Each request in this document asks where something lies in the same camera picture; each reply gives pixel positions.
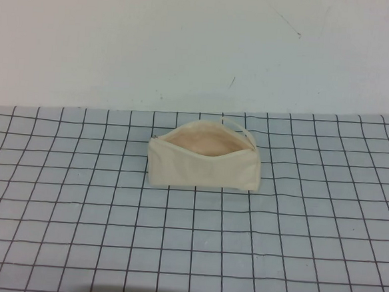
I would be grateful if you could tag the cream fabric pencil case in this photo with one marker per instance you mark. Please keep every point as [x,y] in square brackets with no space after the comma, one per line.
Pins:
[192,172]

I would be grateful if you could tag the blue grid-pattern tablecloth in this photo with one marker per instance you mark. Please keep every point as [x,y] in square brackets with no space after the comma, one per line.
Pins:
[76,211]

